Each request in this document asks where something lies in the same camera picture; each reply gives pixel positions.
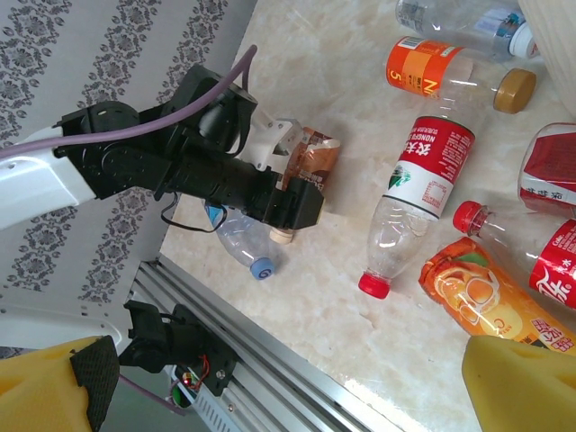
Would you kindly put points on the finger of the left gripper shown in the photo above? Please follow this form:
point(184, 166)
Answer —
point(306, 202)

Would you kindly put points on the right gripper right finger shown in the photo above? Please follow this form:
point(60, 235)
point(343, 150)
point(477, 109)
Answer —
point(526, 391)

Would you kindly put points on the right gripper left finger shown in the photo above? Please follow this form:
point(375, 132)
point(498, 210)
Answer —
point(40, 391)

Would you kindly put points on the brown label bottle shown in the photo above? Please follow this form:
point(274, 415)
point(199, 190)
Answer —
point(315, 157)

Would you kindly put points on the clear bottle blue cap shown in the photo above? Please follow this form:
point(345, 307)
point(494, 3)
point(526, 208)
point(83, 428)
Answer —
point(245, 243)

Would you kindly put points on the orange juice bottle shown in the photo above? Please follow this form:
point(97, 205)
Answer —
point(472, 288)

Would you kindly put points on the cola bottle red cap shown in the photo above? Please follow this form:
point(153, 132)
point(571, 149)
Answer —
point(558, 270)

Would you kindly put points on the red white label water bottle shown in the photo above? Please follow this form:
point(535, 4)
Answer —
point(432, 153)

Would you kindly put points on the orange label bottle gold cap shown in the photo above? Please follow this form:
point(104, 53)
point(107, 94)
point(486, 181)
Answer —
point(418, 67)

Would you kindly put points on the clear bottle small blue label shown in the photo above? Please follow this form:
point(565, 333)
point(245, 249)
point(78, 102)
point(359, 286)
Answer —
point(450, 22)

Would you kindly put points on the red gold tea bottle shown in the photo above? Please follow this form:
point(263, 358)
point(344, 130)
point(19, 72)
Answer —
point(553, 157)

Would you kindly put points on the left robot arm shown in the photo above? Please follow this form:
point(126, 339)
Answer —
point(36, 180)

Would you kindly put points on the cream plastic waste bin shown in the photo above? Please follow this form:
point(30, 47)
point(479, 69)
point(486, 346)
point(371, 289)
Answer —
point(558, 45)

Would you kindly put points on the small circuit board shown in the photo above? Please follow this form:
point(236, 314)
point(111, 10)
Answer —
point(186, 382)

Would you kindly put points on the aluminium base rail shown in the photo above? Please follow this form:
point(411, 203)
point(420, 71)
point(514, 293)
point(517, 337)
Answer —
point(279, 360)

